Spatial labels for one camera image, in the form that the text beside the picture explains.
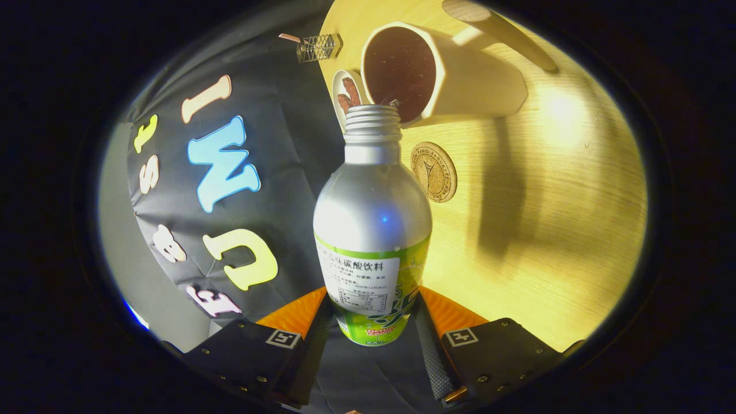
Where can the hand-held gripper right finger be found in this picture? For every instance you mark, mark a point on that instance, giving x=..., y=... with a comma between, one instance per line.
x=440, y=362

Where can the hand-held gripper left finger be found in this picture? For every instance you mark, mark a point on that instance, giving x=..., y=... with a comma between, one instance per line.
x=305, y=362

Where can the pink stick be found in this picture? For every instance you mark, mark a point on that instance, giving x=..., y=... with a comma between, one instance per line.
x=289, y=38

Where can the white round plate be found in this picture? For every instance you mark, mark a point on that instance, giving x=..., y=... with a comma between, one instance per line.
x=338, y=86

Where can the wooden table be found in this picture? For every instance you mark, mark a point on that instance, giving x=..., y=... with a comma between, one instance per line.
x=546, y=230

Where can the silver green juice bottle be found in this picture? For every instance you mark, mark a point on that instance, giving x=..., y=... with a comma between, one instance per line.
x=371, y=213

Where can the round cork coaster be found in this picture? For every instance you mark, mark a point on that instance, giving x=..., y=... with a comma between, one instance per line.
x=434, y=171

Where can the brown meat piece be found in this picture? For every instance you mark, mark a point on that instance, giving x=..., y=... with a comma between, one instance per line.
x=352, y=89
x=344, y=103

